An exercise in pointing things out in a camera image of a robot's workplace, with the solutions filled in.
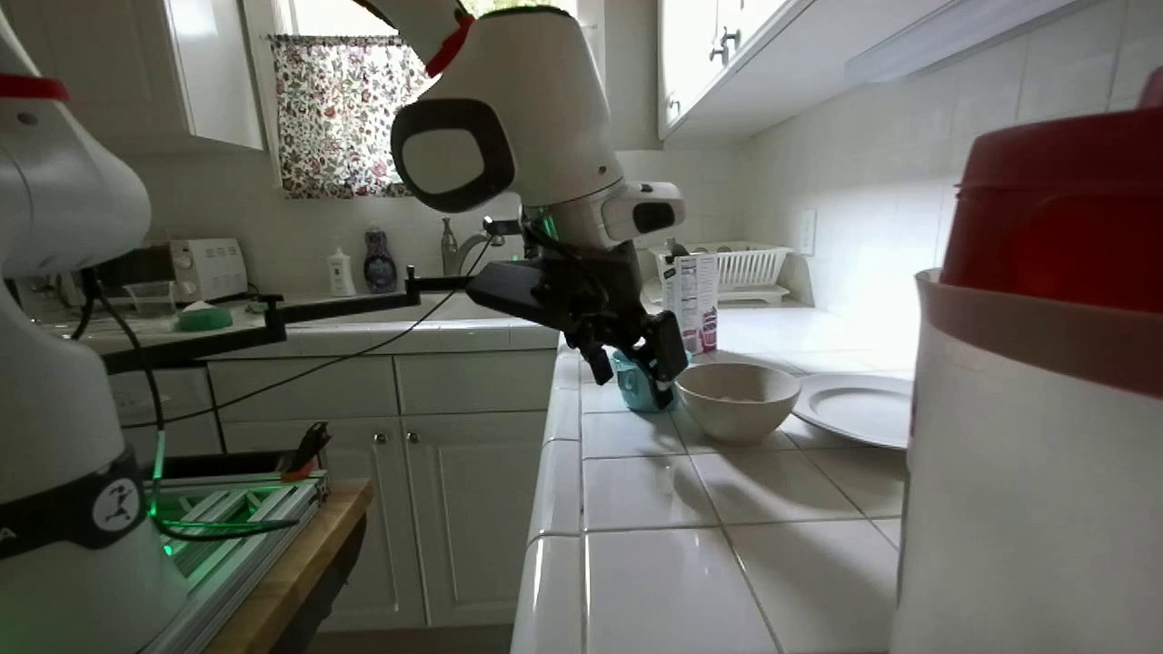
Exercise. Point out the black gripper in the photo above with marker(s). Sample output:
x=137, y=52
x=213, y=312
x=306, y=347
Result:
x=601, y=297

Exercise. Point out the white ceramic bowl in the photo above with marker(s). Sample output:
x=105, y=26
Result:
x=736, y=400

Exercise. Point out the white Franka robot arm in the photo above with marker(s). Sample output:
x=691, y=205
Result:
x=530, y=97

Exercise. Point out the clear plastic cup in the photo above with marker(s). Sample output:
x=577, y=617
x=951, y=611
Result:
x=150, y=301

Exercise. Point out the white dish rack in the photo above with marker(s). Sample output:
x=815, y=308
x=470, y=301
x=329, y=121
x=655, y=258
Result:
x=750, y=266

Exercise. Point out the white lower kitchen cabinets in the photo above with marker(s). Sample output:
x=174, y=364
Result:
x=472, y=485

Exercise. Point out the metal kitchen faucet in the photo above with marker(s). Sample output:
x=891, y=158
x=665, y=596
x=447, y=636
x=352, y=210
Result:
x=451, y=247

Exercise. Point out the white plate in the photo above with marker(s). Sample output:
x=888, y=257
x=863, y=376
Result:
x=854, y=414

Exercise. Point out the blue dish soap bottle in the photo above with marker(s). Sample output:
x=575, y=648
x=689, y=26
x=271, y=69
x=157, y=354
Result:
x=380, y=266

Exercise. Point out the white soap bottle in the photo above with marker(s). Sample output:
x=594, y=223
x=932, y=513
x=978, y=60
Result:
x=340, y=276

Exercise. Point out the white cabinet above tiled counter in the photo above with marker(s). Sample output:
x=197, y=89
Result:
x=737, y=55

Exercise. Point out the black table clamp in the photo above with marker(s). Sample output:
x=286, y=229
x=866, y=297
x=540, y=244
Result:
x=306, y=451

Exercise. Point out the floral window curtain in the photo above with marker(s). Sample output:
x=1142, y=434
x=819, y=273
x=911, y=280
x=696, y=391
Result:
x=340, y=121

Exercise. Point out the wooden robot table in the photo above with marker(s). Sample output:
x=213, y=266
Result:
x=301, y=565

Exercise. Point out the green sponge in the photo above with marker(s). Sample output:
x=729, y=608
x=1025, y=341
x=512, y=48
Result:
x=203, y=318

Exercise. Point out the white container with red lid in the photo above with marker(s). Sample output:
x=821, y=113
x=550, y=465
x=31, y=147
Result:
x=1039, y=461

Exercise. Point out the white toaster oven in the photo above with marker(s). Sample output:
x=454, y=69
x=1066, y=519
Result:
x=209, y=266

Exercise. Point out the white cabinet beside window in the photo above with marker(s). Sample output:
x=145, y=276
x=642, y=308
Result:
x=120, y=67

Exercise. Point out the black camera on boom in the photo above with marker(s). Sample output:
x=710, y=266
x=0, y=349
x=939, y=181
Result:
x=502, y=226

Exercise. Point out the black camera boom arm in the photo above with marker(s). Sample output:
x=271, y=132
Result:
x=351, y=308

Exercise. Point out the green lit metal frame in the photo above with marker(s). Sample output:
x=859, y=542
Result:
x=238, y=532

